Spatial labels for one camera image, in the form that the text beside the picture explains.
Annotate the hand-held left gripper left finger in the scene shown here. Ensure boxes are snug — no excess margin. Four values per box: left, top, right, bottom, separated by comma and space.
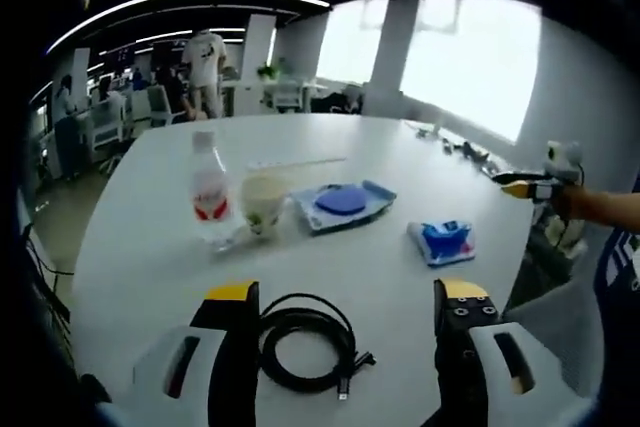
132, 281, 261, 427

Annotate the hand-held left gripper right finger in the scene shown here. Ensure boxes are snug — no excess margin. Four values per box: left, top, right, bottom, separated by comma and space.
432, 277, 567, 427

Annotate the black cable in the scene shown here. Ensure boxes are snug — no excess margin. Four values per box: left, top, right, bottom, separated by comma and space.
256, 292, 377, 404

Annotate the blue soft packet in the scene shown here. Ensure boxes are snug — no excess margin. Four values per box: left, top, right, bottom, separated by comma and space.
406, 218, 477, 267

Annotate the paper cup with green print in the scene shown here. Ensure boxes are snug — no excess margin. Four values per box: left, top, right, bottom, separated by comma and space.
240, 173, 287, 239

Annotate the clear plastic water bottle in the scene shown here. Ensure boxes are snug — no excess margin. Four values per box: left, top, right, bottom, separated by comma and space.
189, 130, 237, 249

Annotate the wipes pack with blue disc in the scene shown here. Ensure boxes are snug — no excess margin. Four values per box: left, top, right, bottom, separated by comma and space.
289, 178, 399, 238

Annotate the white tabletop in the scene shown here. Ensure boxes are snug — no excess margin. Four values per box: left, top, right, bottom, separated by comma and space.
69, 113, 535, 403

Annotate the person's right hand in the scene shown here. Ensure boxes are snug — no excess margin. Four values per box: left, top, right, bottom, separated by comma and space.
550, 184, 584, 221

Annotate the black device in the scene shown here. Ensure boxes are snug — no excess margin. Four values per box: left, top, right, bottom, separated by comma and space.
460, 140, 490, 162

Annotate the person's blue printed shirt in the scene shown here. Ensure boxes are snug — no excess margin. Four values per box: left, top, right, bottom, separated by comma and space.
593, 228, 640, 334

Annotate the long ceiling light strip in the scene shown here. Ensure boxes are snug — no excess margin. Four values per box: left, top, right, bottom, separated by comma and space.
46, 0, 332, 54

